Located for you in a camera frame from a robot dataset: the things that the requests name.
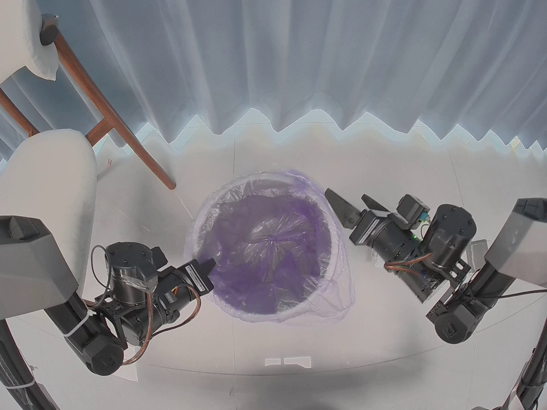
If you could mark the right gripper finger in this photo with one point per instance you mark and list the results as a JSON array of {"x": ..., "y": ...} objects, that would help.
[
  {"x": 346, "y": 212},
  {"x": 374, "y": 203}
]

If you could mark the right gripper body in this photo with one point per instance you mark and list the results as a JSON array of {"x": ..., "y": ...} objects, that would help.
[{"x": 389, "y": 239}]

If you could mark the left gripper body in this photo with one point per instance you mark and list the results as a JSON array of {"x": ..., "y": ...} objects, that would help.
[{"x": 188, "y": 284}]

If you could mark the purple plastic bag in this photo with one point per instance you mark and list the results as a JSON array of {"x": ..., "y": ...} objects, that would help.
[{"x": 273, "y": 250}]

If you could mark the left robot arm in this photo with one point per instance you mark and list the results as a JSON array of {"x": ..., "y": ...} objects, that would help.
[{"x": 128, "y": 271}]

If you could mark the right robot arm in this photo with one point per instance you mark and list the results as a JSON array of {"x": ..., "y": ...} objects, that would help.
[{"x": 453, "y": 237}]

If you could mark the white trash bin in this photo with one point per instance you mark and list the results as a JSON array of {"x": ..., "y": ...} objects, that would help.
[{"x": 260, "y": 177}]

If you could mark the wooden chair with white cushions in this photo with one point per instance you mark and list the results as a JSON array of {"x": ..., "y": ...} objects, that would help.
[{"x": 47, "y": 186}]

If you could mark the pale blue curtain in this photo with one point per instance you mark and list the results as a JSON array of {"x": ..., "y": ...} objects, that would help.
[{"x": 299, "y": 45}]

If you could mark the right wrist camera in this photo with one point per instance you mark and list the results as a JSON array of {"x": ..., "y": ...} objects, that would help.
[{"x": 412, "y": 209}]

